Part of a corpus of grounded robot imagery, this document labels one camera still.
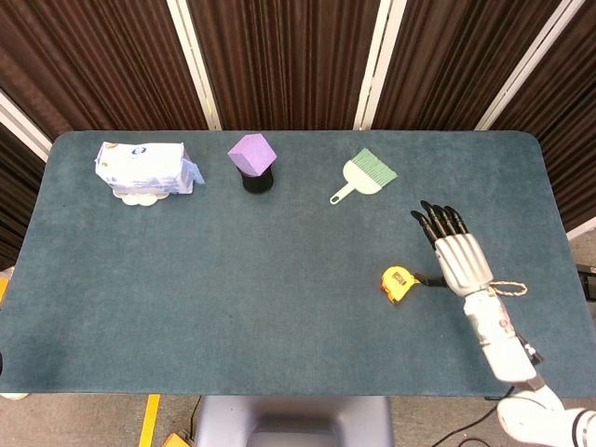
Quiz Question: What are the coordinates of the white tissue pack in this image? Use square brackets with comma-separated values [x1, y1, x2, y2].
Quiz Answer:
[94, 141, 207, 197]

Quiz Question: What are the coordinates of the yellow plastic strip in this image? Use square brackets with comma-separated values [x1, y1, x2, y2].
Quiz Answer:
[138, 394, 162, 447]

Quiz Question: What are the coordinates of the purple foam cube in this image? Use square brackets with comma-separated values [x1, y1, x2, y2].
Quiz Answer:
[226, 133, 278, 178]

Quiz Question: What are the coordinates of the white flower-shaped dish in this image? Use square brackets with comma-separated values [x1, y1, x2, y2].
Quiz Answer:
[115, 189, 170, 208]

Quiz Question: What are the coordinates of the black floor cable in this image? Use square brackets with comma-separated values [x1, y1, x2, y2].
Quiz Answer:
[439, 394, 514, 447]
[187, 395, 204, 433]

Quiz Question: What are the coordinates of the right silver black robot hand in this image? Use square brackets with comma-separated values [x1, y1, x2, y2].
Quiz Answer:
[410, 199, 495, 299]

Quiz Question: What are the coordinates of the light green hand brush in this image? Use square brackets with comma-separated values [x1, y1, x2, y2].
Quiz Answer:
[330, 147, 399, 207]

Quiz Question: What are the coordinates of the braided beige rope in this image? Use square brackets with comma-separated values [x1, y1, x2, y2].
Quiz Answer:
[487, 280, 529, 298]

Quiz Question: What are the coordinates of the orange foot pedal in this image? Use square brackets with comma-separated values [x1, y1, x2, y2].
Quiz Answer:
[160, 431, 194, 447]

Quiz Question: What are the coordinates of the black device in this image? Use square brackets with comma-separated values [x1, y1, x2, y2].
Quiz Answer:
[576, 263, 596, 300]

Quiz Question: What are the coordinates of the brown pleated partition panel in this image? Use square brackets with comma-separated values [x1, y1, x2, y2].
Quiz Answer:
[0, 122, 47, 271]
[0, 0, 210, 141]
[185, 0, 382, 132]
[492, 0, 596, 234]
[373, 0, 563, 132]

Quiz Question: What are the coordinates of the yellow tape measure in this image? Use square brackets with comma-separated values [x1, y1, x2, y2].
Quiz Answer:
[380, 265, 423, 305]

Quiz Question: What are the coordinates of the black mesh pen holder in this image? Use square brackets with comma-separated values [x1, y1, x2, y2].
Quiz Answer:
[240, 166, 275, 196]

